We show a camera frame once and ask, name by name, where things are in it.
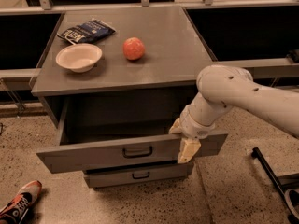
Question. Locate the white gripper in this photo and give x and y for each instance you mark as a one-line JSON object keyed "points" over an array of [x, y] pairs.
{"points": [[195, 127]]}

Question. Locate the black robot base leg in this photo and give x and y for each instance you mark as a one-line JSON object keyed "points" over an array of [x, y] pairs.
{"points": [[287, 186]]}

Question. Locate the blue chip bag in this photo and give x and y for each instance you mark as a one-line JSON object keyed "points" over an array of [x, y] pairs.
{"points": [[87, 32]]}

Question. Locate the white bowl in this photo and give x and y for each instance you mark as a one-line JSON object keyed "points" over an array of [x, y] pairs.
{"points": [[79, 58]]}

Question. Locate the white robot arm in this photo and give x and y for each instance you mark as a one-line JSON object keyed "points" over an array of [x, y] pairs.
{"points": [[220, 88]]}

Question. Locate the orange black sneaker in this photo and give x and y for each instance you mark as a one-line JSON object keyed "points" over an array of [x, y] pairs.
{"points": [[16, 209]]}

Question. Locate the grey drawer cabinet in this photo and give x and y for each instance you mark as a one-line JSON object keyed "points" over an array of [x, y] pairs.
{"points": [[168, 67]]}

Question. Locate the grey top drawer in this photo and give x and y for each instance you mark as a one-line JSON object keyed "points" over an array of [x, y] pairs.
{"points": [[98, 132]]}

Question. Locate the red apple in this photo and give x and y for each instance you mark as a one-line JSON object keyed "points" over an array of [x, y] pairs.
{"points": [[133, 48]]}

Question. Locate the metal window railing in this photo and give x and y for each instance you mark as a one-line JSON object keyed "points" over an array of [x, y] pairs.
{"points": [[257, 33]]}

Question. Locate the grey bottom drawer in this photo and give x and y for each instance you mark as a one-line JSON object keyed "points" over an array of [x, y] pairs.
{"points": [[137, 174]]}

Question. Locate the grey drawer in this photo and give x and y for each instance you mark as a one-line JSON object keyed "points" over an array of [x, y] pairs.
{"points": [[98, 132], [137, 174]]}

